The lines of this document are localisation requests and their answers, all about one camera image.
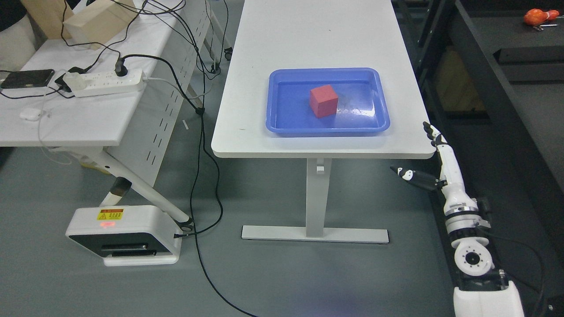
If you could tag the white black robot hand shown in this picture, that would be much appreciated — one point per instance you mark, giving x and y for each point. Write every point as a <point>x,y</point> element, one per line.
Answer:
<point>450,180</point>

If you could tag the pink foam block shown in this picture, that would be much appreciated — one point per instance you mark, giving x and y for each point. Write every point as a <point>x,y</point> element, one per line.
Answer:
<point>323,101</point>

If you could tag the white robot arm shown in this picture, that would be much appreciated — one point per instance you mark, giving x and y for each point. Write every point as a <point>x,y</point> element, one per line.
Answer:
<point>483,290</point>

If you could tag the black metal shelf right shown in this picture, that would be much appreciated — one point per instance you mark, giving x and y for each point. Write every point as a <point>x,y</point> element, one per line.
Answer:
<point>494,86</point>

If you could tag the blue plastic tray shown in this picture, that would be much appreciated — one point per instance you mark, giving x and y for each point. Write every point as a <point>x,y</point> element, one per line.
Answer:
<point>361,110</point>

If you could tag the orange object on shelf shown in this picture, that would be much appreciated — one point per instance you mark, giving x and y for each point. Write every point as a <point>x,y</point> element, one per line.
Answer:
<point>536,17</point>

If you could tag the white black floor device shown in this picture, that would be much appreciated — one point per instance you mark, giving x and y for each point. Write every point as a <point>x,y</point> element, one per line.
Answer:
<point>127,235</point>

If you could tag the white folding table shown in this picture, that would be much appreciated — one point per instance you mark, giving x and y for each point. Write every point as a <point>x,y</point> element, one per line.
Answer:
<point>123,110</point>

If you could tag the white power strip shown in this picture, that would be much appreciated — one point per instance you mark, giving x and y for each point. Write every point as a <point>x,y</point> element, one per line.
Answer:
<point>104,83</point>

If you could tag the cardboard box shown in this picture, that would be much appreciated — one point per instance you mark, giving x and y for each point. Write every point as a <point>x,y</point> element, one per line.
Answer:
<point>100,21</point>

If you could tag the black smartphone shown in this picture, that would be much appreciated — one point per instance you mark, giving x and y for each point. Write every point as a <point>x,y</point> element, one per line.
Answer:
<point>28,79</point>

